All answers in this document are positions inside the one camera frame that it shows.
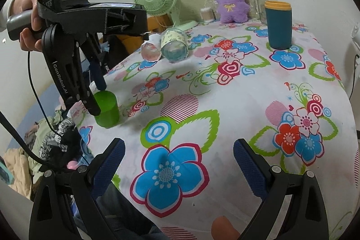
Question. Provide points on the clear glass jar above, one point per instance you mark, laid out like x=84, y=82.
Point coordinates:
x=261, y=3

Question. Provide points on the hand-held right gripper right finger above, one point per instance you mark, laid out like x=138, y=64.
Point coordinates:
x=247, y=161

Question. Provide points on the purple plush toy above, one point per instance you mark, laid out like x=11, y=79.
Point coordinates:
x=232, y=1

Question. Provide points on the cotton swab container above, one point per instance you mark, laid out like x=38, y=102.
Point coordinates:
x=207, y=15

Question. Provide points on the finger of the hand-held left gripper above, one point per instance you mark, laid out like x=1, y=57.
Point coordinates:
x=66, y=71
x=98, y=75

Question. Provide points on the floral printed sheet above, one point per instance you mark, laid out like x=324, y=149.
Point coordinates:
x=230, y=105

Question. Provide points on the person's left forearm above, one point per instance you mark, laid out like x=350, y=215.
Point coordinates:
x=9, y=5

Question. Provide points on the teal tumbler with yellow rim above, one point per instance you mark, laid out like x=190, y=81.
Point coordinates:
x=278, y=29

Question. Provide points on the clear cup with pink print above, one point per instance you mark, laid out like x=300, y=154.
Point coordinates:
x=150, y=50

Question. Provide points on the black bag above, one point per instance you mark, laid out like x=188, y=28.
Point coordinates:
x=115, y=54

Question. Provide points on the clear cup with green label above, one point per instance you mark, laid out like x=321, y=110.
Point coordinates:
x=174, y=43

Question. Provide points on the pile of clothes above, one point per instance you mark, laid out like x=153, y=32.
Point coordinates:
x=53, y=133

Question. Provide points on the green plastic cup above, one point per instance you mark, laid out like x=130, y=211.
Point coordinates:
x=108, y=113

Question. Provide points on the orange cloth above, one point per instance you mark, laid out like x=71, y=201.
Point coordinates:
x=126, y=41

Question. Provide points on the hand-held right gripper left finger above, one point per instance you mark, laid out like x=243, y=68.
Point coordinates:
x=112, y=161

